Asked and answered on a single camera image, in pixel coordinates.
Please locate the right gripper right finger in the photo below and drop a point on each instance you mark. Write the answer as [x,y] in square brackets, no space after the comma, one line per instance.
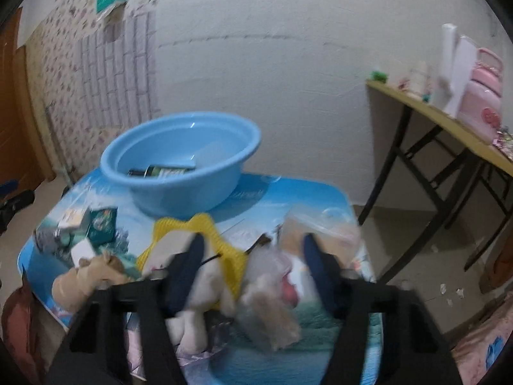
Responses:
[413,350]

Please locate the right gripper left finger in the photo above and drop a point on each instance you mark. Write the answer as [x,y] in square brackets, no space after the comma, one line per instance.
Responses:
[94,350]

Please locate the white plush toy yellow frill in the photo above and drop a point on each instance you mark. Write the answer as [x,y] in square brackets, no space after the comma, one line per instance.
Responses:
[217,283]

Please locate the cream tissue pack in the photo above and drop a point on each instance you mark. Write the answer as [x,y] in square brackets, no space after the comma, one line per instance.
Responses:
[75,220]

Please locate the beige plush doll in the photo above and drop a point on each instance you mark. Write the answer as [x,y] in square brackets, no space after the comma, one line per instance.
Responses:
[73,288]

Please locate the white charger block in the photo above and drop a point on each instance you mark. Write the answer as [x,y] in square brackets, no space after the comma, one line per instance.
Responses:
[82,250]

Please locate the dark green snack packet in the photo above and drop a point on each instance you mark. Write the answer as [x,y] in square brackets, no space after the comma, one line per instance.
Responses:
[102,226]

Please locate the clear bag of items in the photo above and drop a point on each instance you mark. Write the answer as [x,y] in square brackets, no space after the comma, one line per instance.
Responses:
[279,307]

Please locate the blue scenery table mat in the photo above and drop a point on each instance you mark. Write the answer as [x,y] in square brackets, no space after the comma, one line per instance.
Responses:
[258,205]

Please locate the dark bottle in basin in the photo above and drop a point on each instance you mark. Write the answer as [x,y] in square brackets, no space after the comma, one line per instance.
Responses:
[162,170]

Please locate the brown wooden door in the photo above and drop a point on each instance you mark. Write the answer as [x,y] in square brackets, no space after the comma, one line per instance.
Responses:
[23,156]

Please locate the wooden folding side table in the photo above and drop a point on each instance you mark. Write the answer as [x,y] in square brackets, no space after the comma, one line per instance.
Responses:
[472,162]

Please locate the blue plastic basin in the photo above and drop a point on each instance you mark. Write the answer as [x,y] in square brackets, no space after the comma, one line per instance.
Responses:
[217,144]

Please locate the pink water bottle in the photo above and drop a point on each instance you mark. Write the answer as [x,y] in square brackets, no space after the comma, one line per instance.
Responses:
[480,109]

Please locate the white cup on table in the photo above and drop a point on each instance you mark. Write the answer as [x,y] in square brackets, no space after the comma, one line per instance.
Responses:
[419,78]

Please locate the small green box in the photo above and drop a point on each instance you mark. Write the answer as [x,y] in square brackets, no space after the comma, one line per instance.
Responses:
[379,76]

